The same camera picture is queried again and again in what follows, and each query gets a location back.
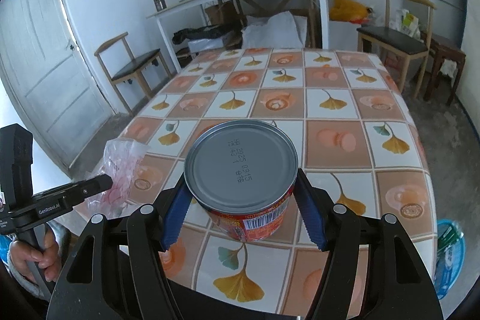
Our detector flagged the person's left hand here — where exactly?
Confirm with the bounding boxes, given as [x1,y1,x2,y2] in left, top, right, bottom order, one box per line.
[8,230,61,285]

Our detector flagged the white and green bag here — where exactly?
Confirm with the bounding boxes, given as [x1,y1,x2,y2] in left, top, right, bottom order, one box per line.
[390,8,421,40]

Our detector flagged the clear plastic bag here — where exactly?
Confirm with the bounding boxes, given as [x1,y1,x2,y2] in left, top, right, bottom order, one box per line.
[85,138,151,217]

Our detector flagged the red tin can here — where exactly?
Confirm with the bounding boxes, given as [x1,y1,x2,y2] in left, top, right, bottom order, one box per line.
[184,120,299,243]

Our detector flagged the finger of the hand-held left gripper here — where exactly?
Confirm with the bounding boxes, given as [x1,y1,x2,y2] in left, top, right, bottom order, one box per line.
[80,174,113,198]

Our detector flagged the table with leaf-patterned tablecloth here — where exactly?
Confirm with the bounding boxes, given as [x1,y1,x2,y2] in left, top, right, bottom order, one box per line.
[84,47,439,313]

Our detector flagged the white panelled door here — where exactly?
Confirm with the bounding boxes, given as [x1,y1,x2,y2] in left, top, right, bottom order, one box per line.
[0,0,113,174]

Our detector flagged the blue plastic mesh basket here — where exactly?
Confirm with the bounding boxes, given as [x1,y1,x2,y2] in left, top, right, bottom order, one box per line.
[433,218,467,301]

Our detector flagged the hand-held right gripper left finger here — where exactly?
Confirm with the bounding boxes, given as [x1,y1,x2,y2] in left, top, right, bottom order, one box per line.
[47,181,193,320]

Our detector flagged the white sack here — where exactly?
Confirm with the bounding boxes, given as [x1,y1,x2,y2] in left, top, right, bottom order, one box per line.
[241,10,309,50]

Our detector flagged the white flat box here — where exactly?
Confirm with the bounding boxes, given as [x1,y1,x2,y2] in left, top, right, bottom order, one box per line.
[187,36,244,54]

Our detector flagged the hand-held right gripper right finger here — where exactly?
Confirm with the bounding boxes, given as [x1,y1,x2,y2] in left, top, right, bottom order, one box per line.
[296,170,444,320]

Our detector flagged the brown cardboard box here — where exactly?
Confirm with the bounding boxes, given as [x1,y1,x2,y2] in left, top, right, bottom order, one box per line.
[204,1,237,29]

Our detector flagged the black bag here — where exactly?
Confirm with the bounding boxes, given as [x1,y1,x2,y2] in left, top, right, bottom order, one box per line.
[172,25,235,45]

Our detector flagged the wooden chair with dark seat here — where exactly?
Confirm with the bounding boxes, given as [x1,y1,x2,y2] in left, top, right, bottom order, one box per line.
[94,32,174,114]
[356,0,437,99]

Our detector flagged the dark brown wooden stool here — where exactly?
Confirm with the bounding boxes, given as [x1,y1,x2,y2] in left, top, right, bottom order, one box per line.
[423,32,467,106]

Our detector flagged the yellow plastic bag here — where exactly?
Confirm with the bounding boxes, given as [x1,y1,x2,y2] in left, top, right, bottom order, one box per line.
[330,0,376,24]

